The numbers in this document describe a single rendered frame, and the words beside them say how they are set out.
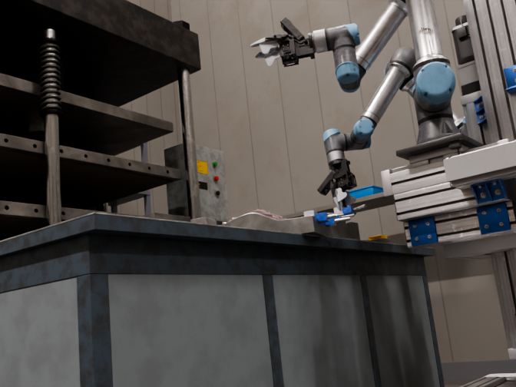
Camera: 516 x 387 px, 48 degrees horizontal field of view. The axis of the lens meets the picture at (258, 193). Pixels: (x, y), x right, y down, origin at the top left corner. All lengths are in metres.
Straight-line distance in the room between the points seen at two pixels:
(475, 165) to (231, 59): 4.44
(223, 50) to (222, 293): 4.66
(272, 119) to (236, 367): 4.02
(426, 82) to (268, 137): 3.68
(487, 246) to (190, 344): 1.02
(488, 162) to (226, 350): 0.91
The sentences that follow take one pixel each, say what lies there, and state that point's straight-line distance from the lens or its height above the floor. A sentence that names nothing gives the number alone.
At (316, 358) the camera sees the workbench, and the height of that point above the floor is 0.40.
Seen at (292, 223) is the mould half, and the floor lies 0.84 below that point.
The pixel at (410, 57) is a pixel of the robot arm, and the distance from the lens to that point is 2.55.
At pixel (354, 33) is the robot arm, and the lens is 2.02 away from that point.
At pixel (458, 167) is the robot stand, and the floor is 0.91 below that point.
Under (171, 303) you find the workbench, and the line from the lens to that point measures 1.51.
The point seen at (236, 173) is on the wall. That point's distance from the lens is 5.65.
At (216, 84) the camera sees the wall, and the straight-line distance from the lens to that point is 6.07.
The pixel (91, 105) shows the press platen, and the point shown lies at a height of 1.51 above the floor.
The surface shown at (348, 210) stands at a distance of 2.36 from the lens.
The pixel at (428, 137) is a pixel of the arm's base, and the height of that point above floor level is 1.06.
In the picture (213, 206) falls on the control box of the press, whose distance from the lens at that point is 3.06.
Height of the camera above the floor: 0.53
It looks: 12 degrees up
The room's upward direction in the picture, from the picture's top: 6 degrees counter-clockwise
